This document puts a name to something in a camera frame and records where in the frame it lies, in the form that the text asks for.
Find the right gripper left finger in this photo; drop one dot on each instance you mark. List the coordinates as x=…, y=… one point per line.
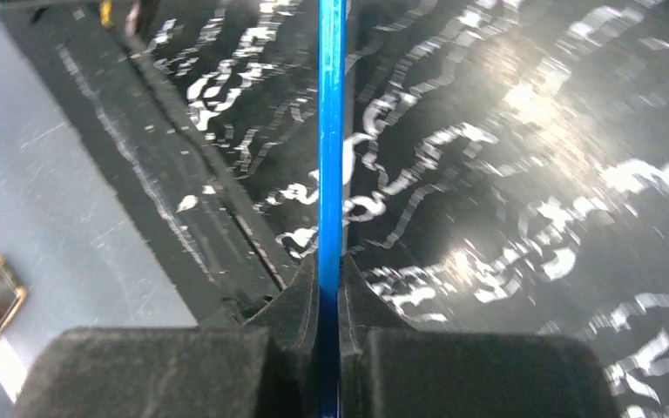
x=289, y=383

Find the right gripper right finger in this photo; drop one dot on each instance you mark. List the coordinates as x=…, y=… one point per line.
x=360, y=312

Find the blue framed whiteboard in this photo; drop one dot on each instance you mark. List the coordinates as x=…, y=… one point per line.
x=331, y=80

